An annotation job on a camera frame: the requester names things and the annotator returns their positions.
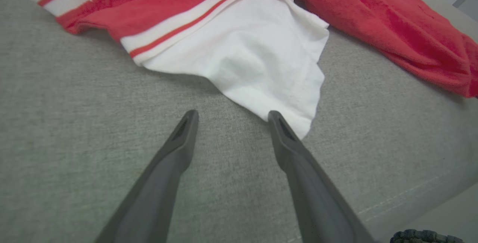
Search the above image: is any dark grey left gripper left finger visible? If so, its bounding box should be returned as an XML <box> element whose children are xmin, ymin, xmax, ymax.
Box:
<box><xmin>95</xmin><ymin>110</ymin><xmax>199</xmax><ymax>243</ymax></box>

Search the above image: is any red jersey with white trim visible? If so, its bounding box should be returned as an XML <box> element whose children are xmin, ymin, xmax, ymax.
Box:
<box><xmin>30</xmin><ymin>0</ymin><xmax>478</xmax><ymax>140</ymax></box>

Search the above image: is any black braided cable sleeve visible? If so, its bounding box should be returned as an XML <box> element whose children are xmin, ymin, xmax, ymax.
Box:
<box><xmin>390</xmin><ymin>229</ymin><xmax>465</xmax><ymax>243</ymax></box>

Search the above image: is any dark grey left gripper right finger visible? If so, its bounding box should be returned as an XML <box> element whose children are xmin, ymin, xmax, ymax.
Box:
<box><xmin>268</xmin><ymin>110</ymin><xmax>376</xmax><ymax>243</ymax></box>

